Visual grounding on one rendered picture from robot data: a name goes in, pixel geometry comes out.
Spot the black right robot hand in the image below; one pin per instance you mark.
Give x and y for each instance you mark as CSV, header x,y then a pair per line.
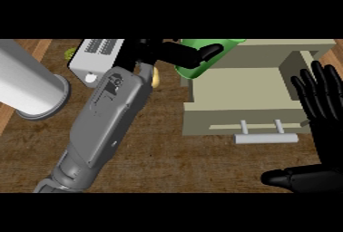
x,y
325,127

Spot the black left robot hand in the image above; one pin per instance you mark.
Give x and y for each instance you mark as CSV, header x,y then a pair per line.
x,y
177,54

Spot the green cup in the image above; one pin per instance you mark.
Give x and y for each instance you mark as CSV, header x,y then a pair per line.
x,y
210,60

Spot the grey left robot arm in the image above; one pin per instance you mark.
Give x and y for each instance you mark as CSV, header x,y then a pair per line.
x,y
109,116

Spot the beige open drawer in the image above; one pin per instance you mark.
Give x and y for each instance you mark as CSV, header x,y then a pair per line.
x,y
249,99

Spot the pale yellow round object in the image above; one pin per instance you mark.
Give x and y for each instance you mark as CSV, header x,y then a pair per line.
x,y
155,78

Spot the white box appliance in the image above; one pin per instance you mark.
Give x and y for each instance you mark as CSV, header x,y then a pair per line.
x,y
96,59

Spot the small green vegetable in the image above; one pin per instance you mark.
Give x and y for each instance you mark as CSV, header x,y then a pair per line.
x,y
69,53

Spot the white cylinder appliance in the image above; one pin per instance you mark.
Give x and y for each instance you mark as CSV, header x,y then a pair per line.
x,y
28,84

